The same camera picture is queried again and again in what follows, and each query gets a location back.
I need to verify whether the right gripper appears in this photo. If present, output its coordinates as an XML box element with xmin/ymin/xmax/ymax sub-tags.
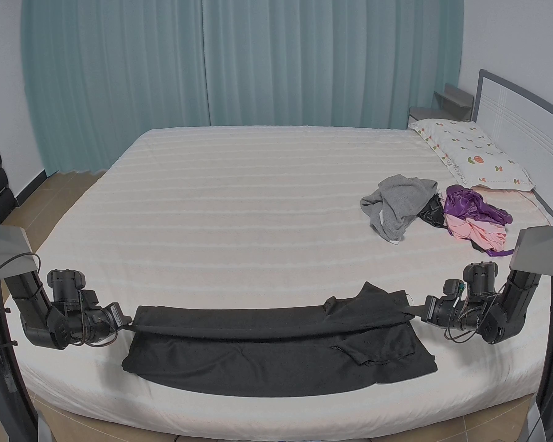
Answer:
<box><xmin>420</xmin><ymin>294</ymin><xmax>464</xmax><ymax>330</ymax></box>

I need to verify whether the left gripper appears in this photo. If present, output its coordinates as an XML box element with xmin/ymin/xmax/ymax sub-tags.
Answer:
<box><xmin>94</xmin><ymin>302</ymin><xmax>131</xmax><ymax>343</ymax></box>

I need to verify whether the black T-shirt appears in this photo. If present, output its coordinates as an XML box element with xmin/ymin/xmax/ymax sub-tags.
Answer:
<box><xmin>121</xmin><ymin>281</ymin><xmax>438</xmax><ymax>397</ymax></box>

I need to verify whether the bed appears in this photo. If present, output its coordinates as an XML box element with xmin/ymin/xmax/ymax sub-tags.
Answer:
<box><xmin>5</xmin><ymin>68</ymin><xmax>553</xmax><ymax>441</ymax></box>

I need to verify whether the pink garment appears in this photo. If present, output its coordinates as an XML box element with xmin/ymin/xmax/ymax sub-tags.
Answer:
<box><xmin>445</xmin><ymin>214</ymin><xmax>508</xmax><ymax>252</ymax></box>

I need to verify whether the black shiny garment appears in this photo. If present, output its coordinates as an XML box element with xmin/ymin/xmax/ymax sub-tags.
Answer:
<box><xmin>417</xmin><ymin>194</ymin><xmax>447</xmax><ymax>229</ymax></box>

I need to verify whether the purple garment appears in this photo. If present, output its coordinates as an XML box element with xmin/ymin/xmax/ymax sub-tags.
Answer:
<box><xmin>442</xmin><ymin>184</ymin><xmax>514</xmax><ymax>259</ymax></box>

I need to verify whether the grey garment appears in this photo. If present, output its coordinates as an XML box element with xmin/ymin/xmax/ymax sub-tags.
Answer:
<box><xmin>360</xmin><ymin>174</ymin><xmax>438</xmax><ymax>243</ymax></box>

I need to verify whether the white printed pillow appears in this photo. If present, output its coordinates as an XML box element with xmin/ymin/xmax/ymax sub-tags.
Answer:
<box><xmin>408</xmin><ymin>118</ymin><xmax>536</xmax><ymax>191</ymax></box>

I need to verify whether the grey bedside table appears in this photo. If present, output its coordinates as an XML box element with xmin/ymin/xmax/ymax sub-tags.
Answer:
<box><xmin>409</xmin><ymin>83</ymin><xmax>475</xmax><ymax>122</ymax></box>

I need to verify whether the blue-green curtain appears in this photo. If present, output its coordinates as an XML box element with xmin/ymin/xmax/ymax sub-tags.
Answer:
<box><xmin>203</xmin><ymin>0</ymin><xmax>464</xmax><ymax>130</ymax></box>
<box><xmin>22</xmin><ymin>0</ymin><xmax>212</xmax><ymax>176</ymax></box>

